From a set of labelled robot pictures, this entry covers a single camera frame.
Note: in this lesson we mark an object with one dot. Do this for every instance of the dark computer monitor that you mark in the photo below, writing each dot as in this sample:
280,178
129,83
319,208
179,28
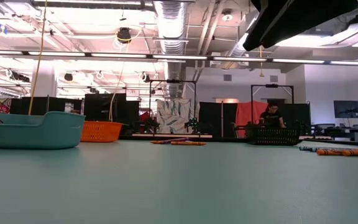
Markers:
348,109

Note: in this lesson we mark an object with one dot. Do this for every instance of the small white container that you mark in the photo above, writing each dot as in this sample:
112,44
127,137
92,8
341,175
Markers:
69,107

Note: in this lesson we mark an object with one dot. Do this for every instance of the teal plastic bin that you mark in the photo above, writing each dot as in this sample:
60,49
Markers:
26,133

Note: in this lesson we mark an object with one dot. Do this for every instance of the orange plastic basket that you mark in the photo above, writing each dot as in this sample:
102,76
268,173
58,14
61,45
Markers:
99,132

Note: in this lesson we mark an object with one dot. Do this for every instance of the person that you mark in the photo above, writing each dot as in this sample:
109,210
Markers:
272,118

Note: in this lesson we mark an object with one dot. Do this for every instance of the smooth silver ceiling duct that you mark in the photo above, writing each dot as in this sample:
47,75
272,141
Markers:
238,46

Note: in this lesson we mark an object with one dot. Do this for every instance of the black ceiling dome fixture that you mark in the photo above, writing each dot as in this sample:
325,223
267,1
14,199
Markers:
124,35

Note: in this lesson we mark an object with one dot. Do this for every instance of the tall black partition panel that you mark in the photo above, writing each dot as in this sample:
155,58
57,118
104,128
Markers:
101,107

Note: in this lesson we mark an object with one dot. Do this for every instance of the long ceiling light bar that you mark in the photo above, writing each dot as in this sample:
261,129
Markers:
179,57

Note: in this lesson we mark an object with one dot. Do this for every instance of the purple crayon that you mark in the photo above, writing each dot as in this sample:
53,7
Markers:
176,140

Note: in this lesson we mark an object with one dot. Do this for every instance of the ribbed silver ceiling duct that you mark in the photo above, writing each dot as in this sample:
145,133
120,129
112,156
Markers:
171,28

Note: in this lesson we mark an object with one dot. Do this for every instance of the small black green robot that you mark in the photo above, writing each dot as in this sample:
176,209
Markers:
192,124

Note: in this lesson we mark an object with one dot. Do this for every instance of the black table edge rail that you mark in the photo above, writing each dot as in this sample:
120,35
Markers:
127,137

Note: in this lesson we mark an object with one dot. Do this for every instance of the orange red hanging cloth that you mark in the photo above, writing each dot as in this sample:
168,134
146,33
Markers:
247,113

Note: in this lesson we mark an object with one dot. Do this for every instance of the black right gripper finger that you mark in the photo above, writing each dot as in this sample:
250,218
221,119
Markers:
306,15
266,15

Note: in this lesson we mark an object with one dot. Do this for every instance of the white leaf patterned cloth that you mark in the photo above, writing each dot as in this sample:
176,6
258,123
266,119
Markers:
174,115

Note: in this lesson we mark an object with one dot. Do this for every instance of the low black partition panel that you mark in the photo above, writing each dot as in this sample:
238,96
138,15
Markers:
42,105

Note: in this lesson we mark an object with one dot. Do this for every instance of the small black robot rig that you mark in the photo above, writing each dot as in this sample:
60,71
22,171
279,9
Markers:
149,126

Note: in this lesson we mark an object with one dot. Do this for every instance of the white pillar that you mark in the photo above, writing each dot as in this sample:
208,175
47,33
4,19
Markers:
47,84

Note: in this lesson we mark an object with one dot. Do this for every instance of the black plastic mesh basket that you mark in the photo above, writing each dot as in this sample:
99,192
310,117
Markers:
273,137

